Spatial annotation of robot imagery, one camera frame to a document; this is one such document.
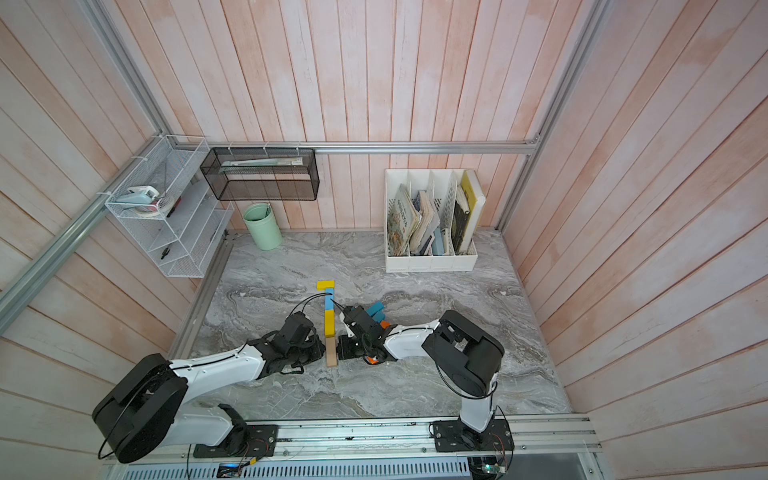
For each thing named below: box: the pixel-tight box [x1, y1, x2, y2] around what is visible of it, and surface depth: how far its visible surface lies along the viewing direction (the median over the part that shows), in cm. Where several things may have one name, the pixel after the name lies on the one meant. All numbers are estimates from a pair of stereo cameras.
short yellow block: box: [317, 280, 335, 291], surface depth 106 cm
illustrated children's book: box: [387, 183, 420, 256], surface depth 106 cm
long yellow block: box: [324, 310, 335, 338], surface depth 95 cm
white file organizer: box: [384, 168, 478, 274], surface depth 106 cm
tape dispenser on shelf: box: [115, 185, 174, 217], surface depth 71 cm
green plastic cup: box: [243, 202, 282, 251], surface depth 112 cm
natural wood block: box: [326, 336, 337, 367], surface depth 88 cm
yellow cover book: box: [459, 170, 486, 253], surface depth 100 cm
